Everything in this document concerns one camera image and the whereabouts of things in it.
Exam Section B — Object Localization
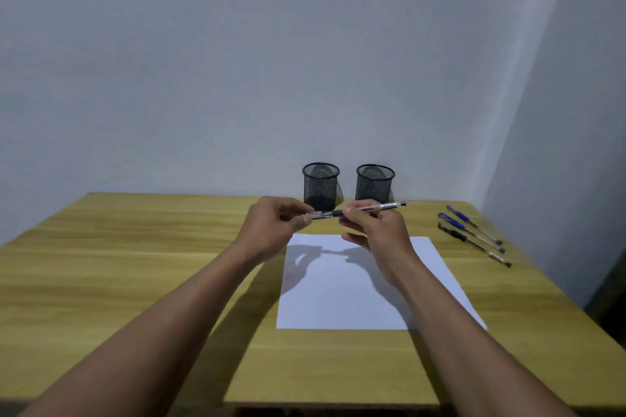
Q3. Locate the person's right hand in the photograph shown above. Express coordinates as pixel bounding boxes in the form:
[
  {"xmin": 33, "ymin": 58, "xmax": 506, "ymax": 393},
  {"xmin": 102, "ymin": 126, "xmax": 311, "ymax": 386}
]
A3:
[{"xmin": 338, "ymin": 199, "xmax": 421, "ymax": 288}]

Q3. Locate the person's left hand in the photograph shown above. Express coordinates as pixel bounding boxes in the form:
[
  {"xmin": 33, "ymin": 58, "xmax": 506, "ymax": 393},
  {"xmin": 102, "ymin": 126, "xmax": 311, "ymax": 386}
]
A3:
[{"xmin": 233, "ymin": 195, "xmax": 316, "ymax": 266}]

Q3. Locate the black pen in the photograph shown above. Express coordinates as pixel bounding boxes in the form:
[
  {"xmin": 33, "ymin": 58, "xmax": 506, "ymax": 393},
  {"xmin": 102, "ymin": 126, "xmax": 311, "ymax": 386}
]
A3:
[
  {"xmin": 308, "ymin": 201, "xmax": 408, "ymax": 221},
  {"xmin": 437, "ymin": 222, "xmax": 513, "ymax": 269}
]

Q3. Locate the black mesh pen cup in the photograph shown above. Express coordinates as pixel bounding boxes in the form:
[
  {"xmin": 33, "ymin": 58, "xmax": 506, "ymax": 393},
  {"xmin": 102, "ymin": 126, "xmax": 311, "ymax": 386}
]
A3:
[
  {"xmin": 301, "ymin": 162, "xmax": 341, "ymax": 212},
  {"xmin": 355, "ymin": 164, "xmax": 396, "ymax": 203}
]

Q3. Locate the blue pen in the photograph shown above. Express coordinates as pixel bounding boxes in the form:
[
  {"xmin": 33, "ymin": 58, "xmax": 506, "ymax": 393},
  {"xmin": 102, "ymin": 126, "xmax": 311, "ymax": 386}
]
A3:
[
  {"xmin": 445, "ymin": 205, "xmax": 503, "ymax": 246},
  {"xmin": 437, "ymin": 212, "xmax": 507, "ymax": 255}
]

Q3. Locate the white paper sheet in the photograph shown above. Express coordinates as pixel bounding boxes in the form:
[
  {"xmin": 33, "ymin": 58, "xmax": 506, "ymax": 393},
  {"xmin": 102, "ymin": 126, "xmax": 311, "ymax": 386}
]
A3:
[{"xmin": 275, "ymin": 233, "xmax": 488, "ymax": 332}]

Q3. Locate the person's left forearm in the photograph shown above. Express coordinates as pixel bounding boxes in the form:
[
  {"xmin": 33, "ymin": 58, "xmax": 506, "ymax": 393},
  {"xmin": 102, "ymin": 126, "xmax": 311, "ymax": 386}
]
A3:
[{"xmin": 19, "ymin": 243, "xmax": 263, "ymax": 417}]

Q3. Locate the person's right forearm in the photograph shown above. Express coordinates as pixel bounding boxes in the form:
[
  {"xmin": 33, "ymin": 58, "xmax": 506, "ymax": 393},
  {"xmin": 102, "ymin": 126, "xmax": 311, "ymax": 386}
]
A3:
[{"xmin": 396, "ymin": 257, "xmax": 578, "ymax": 417}]

